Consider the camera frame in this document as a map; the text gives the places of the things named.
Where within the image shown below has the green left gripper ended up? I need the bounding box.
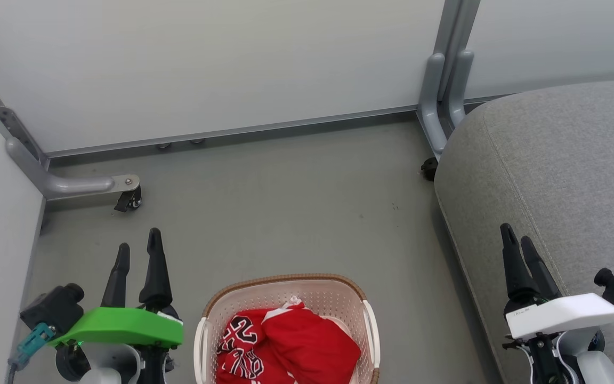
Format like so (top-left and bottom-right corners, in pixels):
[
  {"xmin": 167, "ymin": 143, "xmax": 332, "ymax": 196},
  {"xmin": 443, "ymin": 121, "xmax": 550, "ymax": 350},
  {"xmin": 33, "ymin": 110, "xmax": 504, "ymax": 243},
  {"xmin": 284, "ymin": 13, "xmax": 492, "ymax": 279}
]
[{"xmin": 49, "ymin": 228, "xmax": 185, "ymax": 384}]

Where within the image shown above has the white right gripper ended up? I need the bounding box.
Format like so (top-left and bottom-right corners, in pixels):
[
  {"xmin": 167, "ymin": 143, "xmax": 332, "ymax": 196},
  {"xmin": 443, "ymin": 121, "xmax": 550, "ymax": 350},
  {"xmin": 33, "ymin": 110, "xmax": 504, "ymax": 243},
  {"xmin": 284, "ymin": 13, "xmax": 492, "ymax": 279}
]
[{"xmin": 500, "ymin": 223, "xmax": 614, "ymax": 341}]

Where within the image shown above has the red jersey with black print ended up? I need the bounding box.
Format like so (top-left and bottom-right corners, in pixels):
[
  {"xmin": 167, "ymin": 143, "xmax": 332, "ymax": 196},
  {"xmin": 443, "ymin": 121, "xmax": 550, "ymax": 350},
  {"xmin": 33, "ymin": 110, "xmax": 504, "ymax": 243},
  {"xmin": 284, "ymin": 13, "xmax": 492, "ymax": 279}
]
[{"xmin": 215, "ymin": 314, "xmax": 298, "ymax": 384}]

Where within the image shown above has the plain red shorts white trim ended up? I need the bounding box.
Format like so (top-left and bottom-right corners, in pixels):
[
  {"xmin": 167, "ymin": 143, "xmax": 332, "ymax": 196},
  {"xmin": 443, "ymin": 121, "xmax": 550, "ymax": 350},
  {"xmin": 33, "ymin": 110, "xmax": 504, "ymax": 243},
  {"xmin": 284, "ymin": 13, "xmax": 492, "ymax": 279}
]
[{"xmin": 261, "ymin": 299, "xmax": 362, "ymax": 384}]

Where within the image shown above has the grey fabric sofa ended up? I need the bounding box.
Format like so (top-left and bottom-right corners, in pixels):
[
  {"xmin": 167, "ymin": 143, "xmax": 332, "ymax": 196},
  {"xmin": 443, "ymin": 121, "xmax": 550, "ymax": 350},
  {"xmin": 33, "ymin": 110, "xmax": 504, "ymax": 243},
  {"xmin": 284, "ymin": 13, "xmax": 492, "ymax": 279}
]
[{"xmin": 433, "ymin": 77, "xmax": 614, "ymax": 384}]

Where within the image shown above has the grey partition foot single tube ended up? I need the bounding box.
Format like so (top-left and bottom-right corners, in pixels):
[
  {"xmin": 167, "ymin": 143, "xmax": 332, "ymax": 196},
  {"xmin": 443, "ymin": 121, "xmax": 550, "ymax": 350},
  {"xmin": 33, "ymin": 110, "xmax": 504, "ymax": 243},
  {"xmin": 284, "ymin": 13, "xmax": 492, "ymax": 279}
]
[{"xmin": 0, "ymin": 106, "xmax": 141, "ymax": 202}]

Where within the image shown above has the cream perforated laundry basket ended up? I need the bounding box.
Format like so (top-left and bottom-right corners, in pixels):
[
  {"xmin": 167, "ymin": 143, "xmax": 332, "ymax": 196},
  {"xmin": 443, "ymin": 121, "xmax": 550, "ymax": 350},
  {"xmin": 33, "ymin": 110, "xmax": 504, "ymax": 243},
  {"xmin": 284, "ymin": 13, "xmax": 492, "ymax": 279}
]
[{"xmin": 193, "ymin": 274, "xmax": 382, "ymax": 384}]

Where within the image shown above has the grey partition foot double tube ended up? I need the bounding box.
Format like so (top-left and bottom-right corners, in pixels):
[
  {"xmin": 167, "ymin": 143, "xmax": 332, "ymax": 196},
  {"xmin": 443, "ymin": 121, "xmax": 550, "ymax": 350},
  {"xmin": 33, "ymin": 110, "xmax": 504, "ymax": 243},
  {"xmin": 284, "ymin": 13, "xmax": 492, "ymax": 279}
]
[{"xmin": 417, "ymin": 0, "xmax": 481, "ymax": 161}]

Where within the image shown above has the left cable with teal plug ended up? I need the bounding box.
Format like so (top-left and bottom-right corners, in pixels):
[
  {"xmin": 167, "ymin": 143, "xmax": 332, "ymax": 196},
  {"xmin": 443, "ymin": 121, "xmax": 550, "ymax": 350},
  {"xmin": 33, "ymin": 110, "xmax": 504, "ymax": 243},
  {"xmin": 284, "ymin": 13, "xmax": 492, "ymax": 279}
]
[{"xmin": 7, "ymin": 322, "xmax": 56, "ymax": 384}]

